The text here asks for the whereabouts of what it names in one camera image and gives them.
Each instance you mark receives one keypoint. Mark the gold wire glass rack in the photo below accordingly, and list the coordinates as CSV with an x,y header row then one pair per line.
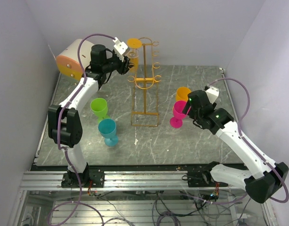
x,y
144,79

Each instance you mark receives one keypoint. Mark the yellow wine glass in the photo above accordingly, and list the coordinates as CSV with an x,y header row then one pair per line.
x,y
182,93
134,43

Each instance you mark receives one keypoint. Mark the pink plastic wine glass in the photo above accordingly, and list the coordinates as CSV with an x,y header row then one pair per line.
x,y
177,120

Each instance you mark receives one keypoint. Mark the blue plastic wine glass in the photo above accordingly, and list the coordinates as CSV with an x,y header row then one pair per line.
x,y
108,130

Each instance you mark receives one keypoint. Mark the green plastic wine glass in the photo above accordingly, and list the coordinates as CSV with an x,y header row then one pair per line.
x,y
99,108

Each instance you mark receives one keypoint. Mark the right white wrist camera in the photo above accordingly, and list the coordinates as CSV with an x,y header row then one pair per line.
x,y
212,93

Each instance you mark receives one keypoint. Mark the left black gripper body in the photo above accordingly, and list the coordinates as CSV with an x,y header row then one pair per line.
x,y
118,65

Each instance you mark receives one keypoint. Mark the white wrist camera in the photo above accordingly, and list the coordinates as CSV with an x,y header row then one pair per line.
x,y
120,48
212,93

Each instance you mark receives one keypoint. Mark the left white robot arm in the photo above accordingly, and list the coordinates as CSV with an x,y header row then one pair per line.
x,y
91,64

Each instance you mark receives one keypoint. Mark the yellow wine glass front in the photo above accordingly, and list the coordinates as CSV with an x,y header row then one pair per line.
x,y
134,43

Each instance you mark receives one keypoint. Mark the clear wine glass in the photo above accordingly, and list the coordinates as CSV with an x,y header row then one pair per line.
x,y
133,56
84,113

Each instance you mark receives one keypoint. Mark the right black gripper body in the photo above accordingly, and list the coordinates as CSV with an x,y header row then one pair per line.
x,y
192,114

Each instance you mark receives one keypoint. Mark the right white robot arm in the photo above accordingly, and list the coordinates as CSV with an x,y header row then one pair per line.
x,y
263,176

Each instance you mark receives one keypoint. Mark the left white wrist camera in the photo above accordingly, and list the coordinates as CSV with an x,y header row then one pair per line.
x,y
120,48

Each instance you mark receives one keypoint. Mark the yellow wine glass back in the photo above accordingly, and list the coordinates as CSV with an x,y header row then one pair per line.
x,y
182,93

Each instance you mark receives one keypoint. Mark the white half-round box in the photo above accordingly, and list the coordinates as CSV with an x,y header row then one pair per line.
x,y
67,61

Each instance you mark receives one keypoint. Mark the aluminium mounting rail frame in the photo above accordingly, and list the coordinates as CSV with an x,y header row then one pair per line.
x,y
119,178

